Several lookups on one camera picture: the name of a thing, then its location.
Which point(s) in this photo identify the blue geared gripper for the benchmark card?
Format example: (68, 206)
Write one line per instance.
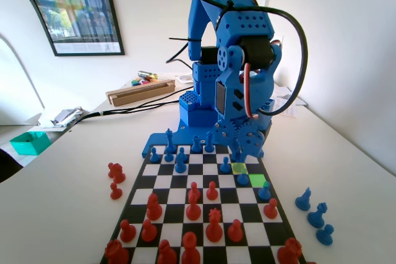
(239, 135)

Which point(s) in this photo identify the blue chess pawn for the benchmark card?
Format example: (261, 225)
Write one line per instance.
(264, 194)
(154, 157)
(225, 166)
(325, 236)
(242, 180)

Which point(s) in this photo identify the blue chess queen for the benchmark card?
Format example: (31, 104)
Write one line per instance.
(209, 146)

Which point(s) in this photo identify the blue chess rook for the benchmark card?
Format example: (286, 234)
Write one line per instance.
(195, 146)

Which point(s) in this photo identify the red chess pawn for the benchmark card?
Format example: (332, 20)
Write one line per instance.
(127, 233)
(115, 193)
(212, 193)
(235, 231)
(271, 210)
(148, 232)

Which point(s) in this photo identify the red chess piece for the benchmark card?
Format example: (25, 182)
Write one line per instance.
(153, 208)
(167, 254)
(193, 210)
(190, 250)
(119, 178)
(112, 168)
(194, 187)
(116, 254)
(289, 253)

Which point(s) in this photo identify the blue chess king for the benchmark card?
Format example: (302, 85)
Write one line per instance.
(169, 140)

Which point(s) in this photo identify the red chess queen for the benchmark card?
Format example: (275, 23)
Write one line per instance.
(214, 228)

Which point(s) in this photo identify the printed paper sheet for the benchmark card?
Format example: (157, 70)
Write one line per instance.
(290, 110)

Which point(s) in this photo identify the white crumpled paper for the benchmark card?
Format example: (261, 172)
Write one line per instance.
(284, 92)

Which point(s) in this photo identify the black white chessboard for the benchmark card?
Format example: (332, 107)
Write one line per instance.
(173, 196)

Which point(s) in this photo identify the small white paper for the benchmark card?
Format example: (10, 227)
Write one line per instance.
(184, 79)

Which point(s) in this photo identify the long cardboard box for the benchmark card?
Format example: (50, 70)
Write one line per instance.
(139, 95)

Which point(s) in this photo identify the colourful small items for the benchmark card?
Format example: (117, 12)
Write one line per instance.
(140, 82)

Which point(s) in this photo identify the black zip tie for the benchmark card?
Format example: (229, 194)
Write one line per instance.
(185, 39)

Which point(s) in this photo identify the crumpled grey white bag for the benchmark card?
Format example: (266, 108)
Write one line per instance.
(62, 115)

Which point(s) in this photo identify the black framed poster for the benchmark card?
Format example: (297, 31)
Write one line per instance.
(80, 13)

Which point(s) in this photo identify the green plastic bin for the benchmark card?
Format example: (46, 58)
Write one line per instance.
(28, 145)

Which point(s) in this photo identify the white curved panel black edge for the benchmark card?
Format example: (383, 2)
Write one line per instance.
(18, 47)

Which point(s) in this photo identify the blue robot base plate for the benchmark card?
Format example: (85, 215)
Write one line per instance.
(161, 140)

